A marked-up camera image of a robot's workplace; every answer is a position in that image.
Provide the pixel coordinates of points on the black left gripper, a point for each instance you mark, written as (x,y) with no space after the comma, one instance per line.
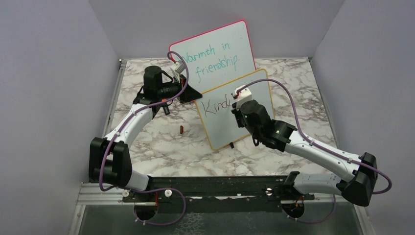
(189,94)

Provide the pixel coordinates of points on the black orange highlighter marker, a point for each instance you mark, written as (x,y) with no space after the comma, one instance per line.
(166,109)

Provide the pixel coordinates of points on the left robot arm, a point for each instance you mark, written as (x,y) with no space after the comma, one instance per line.
(109,160)

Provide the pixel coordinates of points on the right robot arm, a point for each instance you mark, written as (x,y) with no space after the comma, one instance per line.
(350,175)

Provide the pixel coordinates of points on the yellow framed whiteboard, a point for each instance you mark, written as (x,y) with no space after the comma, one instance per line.
(214,110)

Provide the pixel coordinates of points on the pink framed whiteboard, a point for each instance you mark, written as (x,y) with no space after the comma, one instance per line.
(217,56)

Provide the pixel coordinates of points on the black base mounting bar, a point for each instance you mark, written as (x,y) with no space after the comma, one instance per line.
(174,195)

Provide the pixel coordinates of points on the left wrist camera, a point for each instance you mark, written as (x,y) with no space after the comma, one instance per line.
(177,68)

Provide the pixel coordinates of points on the aluminium table edge rail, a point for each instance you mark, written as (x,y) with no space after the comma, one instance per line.
(111,110)

